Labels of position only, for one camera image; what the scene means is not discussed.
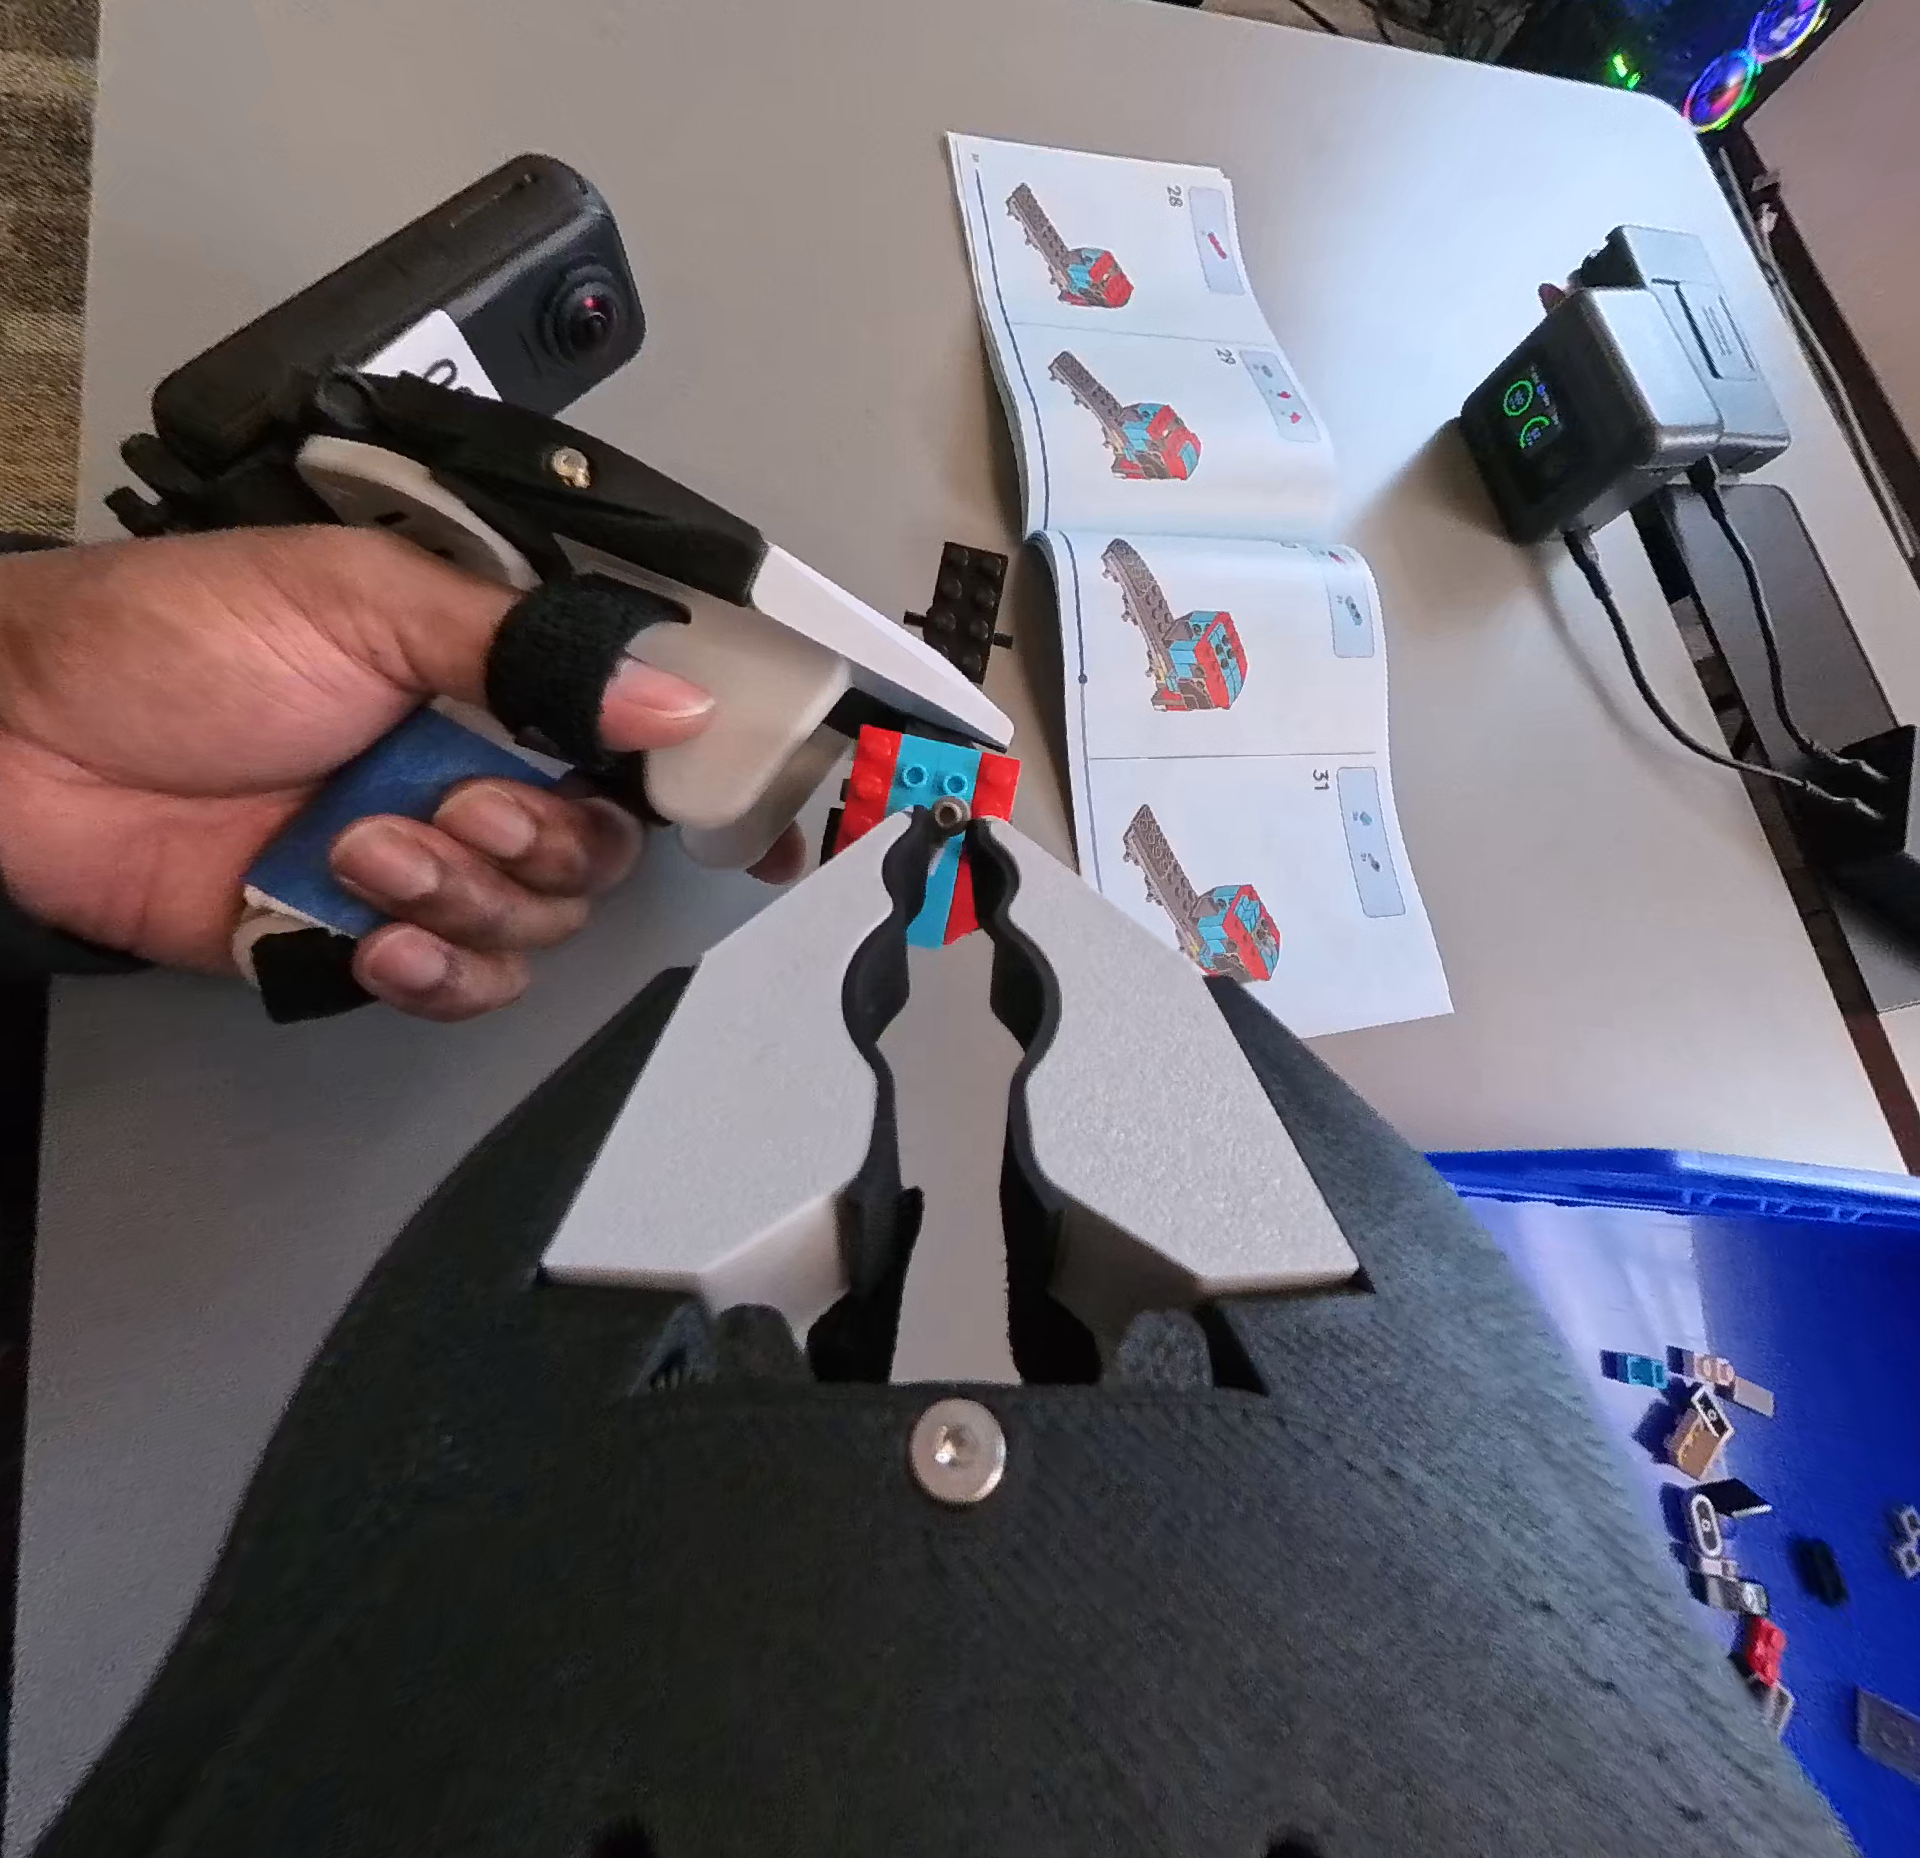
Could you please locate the toy brick truck model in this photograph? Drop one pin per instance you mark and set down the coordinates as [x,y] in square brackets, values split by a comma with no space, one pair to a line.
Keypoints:
[914,775]

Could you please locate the small grey lever piece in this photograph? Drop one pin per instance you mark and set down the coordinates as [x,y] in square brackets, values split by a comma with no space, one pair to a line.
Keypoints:
[947,817]

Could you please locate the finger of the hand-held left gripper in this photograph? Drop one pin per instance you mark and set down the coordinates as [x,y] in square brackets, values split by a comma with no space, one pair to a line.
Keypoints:
[886,651]

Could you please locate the person's left hand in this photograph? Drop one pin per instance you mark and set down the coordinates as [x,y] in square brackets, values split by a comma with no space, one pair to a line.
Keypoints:
[226,689]

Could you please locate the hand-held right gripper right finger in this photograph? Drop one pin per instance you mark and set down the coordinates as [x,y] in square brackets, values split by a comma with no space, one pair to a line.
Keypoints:
[1187,1137]

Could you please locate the grey desk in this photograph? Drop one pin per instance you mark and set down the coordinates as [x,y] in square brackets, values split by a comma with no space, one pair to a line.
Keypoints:
[750,237]

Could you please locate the black flat tablet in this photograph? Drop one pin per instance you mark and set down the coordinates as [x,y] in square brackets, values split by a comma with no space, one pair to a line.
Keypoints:
[1785,613]

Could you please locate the blue plastic bin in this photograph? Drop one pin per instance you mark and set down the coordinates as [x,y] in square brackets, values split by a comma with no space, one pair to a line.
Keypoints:
[1802,1259]

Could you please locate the grey power adapter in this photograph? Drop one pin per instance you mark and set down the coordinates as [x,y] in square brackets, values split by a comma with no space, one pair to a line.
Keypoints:
[1874,781]

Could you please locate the grey battery pack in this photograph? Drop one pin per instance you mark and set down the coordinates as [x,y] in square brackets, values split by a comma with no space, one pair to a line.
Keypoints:
[1710,312]

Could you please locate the open instruction booklet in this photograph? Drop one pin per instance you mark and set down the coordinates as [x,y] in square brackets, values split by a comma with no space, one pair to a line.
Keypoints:
[1200,462]

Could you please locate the pile of toy bricks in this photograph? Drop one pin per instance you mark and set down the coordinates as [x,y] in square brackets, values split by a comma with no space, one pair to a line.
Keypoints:
[1726,1439]

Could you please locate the computer tower coloured lights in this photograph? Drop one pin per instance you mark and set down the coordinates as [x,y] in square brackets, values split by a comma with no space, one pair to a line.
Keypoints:
[1695,13]

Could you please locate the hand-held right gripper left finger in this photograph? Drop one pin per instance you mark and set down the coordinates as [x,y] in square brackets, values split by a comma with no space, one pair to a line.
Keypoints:
[707,1137]

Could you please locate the black power station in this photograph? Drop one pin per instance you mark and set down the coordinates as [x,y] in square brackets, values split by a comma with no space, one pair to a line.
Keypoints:
[1592,418]

